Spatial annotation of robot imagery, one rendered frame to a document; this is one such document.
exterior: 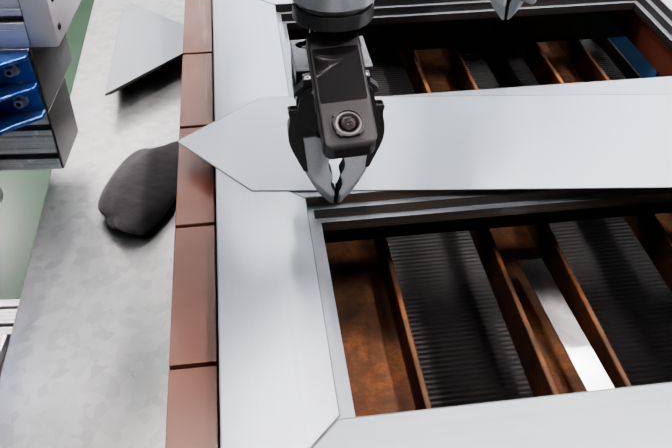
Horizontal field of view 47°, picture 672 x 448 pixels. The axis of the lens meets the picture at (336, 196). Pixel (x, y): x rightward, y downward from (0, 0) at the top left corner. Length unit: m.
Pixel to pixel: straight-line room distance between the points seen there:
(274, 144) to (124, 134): 0.40
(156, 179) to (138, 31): 0.41
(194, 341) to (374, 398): 0.22
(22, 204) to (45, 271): 1.26
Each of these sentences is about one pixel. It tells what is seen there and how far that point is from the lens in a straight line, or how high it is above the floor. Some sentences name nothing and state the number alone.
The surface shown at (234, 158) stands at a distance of 0.85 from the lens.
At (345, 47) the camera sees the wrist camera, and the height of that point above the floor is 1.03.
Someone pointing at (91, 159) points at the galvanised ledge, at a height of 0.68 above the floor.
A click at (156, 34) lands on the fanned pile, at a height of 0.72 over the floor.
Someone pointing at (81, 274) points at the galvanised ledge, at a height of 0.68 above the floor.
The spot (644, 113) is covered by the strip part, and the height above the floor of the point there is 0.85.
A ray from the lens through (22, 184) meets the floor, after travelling 2.35.
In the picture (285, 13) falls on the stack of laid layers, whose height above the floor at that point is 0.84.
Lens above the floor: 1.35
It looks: 39 degrees down
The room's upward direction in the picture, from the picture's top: straight up
